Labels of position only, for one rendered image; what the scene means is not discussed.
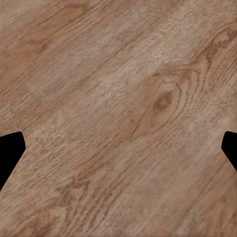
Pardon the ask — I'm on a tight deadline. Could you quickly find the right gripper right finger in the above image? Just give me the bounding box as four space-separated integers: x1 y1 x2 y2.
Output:
221 131 237 170

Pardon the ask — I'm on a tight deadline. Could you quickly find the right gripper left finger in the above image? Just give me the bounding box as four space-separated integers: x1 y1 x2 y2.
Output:
0 131 26 190

